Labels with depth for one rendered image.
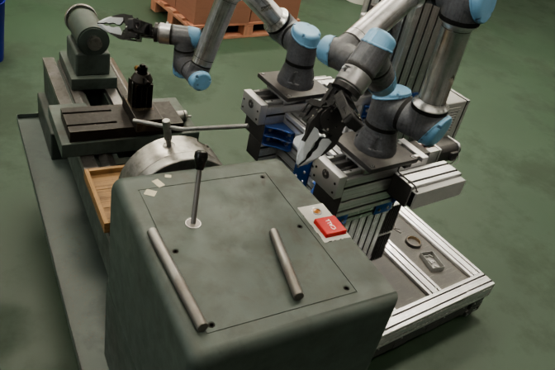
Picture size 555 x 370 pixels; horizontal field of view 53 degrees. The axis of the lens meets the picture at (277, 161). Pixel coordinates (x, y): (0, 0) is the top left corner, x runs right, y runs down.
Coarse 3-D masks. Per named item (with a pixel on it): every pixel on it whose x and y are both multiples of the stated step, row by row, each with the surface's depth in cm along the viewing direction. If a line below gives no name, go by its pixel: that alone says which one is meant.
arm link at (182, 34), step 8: (176, 32) 199; (184, 32) 200; (192, 32) 200; (200, 32) 202; (176, 40) 200; (184, 40) 201; (192, 40) 201; (176, 48) 203; (184, 48) 202; (192, 48) 204
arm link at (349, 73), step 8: (344, 64) 127; (352, 64) 125; (344, 72) 125; (352, 72) 125; (360, 72) 124; (344, 80) 125; (352, 80) 124; (360, 80) 125; (368, 80) 126; (360, 88) 125
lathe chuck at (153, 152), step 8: (176, 136) 160; (184, 136) 161; (152, 144) 157; (160, 144) 156; (176, 144) 157; (184, 144) 157; (192, 144) 159; (200, 144) 162; (136, 152) 157; (144, 152) 155; (152, 152) 154; (160, 152) 154; (168, 152) 153; (176, 152) 153; (184, 152) 154; (208, 152) 160; (128, 160) 157; (136, 160) 155; (144, 160) 153; (152, 160) 152; (128, 168) 156; (136, 168) 153; (144, 168) 151; (120, 176) 158; (128, 176) 154
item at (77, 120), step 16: (64, 112) 209; (80, 112) 212; (96, 112) 213; (112, 112) 216; (160, 112) 223; (176, 112) 225; (64, 128) 208; (80, 128) 202; (96, 128) 204; (112, 128) 206; (128, 128) 209
